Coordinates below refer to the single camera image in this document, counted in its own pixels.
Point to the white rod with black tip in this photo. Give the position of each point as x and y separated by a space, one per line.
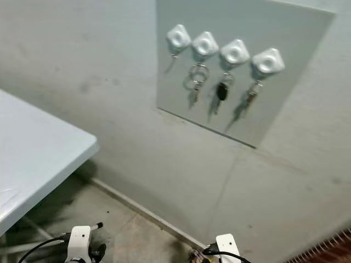
97 226

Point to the small colourful floor item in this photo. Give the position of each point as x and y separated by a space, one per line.
194 256

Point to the black car key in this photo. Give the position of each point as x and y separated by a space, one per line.
222 91

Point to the silver key bunch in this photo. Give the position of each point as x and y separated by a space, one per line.
252 96

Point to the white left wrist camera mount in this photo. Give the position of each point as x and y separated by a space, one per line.
79 241

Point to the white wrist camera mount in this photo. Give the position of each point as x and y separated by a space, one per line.
227 244
79 241

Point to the grey metal table frame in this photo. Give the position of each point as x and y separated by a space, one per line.
33 251

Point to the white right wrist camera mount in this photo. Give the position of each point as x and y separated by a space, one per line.
227 244

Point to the white square wall hook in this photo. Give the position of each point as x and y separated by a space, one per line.
269 61
179 36
205 44
235 52

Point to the grey wall board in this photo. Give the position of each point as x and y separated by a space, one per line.
285 22

